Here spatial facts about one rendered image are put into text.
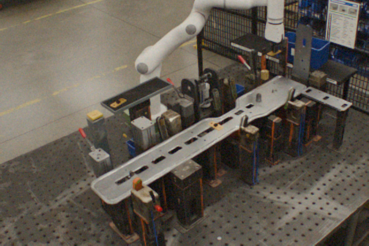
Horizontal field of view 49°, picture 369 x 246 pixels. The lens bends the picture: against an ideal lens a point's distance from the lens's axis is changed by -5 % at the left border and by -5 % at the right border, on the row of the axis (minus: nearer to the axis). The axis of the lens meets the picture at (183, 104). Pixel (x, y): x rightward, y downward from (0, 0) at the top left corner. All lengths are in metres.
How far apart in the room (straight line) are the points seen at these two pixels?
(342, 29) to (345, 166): 0.84
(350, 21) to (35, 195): 2.09
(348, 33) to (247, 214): 1.27
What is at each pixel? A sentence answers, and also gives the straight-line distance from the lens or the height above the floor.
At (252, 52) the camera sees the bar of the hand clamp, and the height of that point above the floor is 1.21.
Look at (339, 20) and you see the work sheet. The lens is 2.71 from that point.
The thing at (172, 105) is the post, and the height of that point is 1.10.
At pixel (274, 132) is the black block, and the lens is 2.27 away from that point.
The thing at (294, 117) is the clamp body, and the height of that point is 0.96.
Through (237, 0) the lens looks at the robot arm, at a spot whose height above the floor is 1.55.
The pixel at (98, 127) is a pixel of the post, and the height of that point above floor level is 1.10.
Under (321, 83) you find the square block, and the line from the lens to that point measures 2.56.
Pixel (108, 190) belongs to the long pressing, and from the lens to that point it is 1.86.
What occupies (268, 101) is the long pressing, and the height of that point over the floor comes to 1.00.
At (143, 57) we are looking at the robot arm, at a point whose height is 1.22.
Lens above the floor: 2.23
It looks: 32 degrees down
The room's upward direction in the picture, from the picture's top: 5 degrees counter-clockwise
